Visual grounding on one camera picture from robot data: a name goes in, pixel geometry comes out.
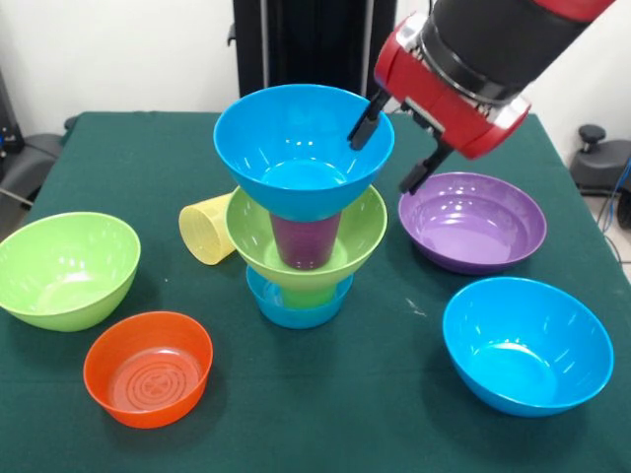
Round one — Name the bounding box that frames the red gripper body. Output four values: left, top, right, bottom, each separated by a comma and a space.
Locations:
373, 12, 532, 161

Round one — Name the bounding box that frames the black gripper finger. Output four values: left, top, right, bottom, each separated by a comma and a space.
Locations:
398, 139, 455, 195
347, 90, 391, 152

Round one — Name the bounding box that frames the purple plastic bowl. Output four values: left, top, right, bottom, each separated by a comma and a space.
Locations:
397, 170, 547, 276

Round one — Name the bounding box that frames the green plastic bowl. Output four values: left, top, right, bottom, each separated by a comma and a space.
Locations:
225, 185, 388, 295
0, 211, 142, 332

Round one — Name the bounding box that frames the purple plastic cup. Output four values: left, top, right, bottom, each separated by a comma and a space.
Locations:
269, 210, 343, 271

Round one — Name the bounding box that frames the green plastic cup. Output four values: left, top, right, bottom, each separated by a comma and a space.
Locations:
281, 286, 337, 310

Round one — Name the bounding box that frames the small blue plastic bowl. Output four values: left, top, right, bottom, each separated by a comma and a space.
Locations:
245, 263, 355, 330

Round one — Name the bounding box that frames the yellow plastic cup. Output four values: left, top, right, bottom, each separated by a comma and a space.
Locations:
178, 192, 237, 267

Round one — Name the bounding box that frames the small orange plastic bowl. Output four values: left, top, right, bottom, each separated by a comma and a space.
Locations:
82, 310, 215, 430

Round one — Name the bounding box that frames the grey base with black knob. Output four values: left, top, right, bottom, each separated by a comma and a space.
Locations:
571, 123, 631, 198

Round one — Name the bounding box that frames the dark green tablecloth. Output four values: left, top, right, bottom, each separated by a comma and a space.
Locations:
0, 110, 631, 473

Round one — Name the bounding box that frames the grey wheeled base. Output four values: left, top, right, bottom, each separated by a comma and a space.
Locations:
0, 132, 63, 208

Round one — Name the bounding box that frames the black equipment casing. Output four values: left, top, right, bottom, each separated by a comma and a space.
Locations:
0, 66, 25, 183

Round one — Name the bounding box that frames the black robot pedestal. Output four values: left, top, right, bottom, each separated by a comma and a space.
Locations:
227, 0, 398, 115

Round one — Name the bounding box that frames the blue cable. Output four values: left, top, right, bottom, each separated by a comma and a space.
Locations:
598, 157, 631, 233

